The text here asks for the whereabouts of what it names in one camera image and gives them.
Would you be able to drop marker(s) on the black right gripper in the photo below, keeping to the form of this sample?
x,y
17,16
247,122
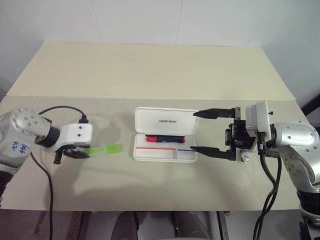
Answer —
x,y
240,136

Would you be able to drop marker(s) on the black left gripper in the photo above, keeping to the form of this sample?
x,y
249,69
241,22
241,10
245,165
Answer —
x,y
65,148

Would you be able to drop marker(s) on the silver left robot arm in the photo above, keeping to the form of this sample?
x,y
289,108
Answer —
x,y
22,130

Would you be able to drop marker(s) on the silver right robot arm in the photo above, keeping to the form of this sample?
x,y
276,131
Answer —
x,y
297,145

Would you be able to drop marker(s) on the white hinged pencil case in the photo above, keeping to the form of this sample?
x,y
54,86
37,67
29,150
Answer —
x,y
166,121

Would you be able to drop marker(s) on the red and black marker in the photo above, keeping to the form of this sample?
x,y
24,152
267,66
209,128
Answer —
x,y
165,139

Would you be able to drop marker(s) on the small white blue-spotted lump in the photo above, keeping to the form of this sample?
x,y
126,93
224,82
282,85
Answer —
x,y
245,157

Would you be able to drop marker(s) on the wrinkled beige table cover sheet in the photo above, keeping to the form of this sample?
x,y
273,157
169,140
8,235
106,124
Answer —
x,y
155,185

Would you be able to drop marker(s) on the dark rounded shape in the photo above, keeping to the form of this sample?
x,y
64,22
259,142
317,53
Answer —
x,y
191,225
126,225

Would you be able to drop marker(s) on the dark metal table leg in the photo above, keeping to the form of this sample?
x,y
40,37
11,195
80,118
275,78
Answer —
x,y
223,225

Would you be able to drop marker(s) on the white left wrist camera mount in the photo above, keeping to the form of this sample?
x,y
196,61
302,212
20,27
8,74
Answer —
x,y
78,133

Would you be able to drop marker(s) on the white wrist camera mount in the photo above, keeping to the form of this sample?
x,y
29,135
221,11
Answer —
x,y
78,133
258,117

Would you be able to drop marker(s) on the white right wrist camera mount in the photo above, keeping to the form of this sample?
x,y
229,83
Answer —
x,y
258,117

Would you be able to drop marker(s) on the black frame beside table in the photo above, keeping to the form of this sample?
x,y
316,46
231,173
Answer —
x,y
312,103

